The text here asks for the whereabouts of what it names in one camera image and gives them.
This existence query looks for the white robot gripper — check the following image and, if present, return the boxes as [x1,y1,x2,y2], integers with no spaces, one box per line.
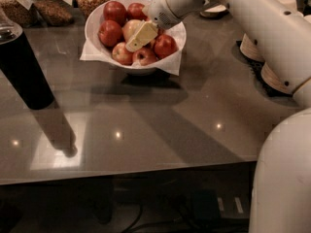
[125,0,203,52]

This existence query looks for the yellow-green apple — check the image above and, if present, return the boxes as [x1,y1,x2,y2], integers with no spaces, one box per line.
[122,19,142,42]

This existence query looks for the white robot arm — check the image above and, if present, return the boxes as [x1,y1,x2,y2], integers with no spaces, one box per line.
[147,0,311,233]

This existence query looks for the red apple right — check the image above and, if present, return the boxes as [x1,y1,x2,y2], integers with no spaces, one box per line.
[154,34,178,59]

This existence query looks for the red apple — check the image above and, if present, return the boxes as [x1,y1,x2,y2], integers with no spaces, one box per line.
[103,1,127,26]
[127,3,148,20]
[132,48,157,66]
[98,20,123,48]
[154,34,178,59]

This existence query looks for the red apple back middle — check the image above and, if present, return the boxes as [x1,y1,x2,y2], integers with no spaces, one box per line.
[127,3,148,20]

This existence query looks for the red apple front middle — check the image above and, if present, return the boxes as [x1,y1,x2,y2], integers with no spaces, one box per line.
[132,48,157,66]

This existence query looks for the red-yellow apple front left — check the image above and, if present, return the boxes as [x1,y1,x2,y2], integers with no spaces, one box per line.
[112,42,133,65]

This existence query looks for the red apple back left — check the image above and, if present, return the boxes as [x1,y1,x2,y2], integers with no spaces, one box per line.
[103,1,127,26]

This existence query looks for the large white bowl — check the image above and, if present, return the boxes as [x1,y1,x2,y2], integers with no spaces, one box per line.
[84,0,188,77]

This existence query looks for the white paper napkin liner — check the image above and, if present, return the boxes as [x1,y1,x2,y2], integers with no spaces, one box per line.
[79,3,184,77]

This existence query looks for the small white dish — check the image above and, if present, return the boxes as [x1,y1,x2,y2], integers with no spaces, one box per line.
[200,0,227,18]

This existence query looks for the middle cereal jar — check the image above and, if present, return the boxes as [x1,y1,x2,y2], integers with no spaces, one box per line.
[33,0,74,26]

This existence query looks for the black rubber mat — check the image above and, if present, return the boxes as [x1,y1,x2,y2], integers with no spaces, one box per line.
[236,40,291,97]

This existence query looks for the left cereal jar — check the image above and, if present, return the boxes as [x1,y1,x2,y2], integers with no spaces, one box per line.
[0,0,37,27]

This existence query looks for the dark glass carafe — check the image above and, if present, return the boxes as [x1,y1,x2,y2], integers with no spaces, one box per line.
[0,9,54,110]

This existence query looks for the front stack paper bowls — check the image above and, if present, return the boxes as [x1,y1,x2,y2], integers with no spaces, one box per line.
[260,63,294,95]

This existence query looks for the blue box under table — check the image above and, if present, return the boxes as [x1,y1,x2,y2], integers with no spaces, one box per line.
[191,189,221,221]

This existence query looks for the black cables on floor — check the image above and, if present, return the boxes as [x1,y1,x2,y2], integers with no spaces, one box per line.
[121,194,251,233]

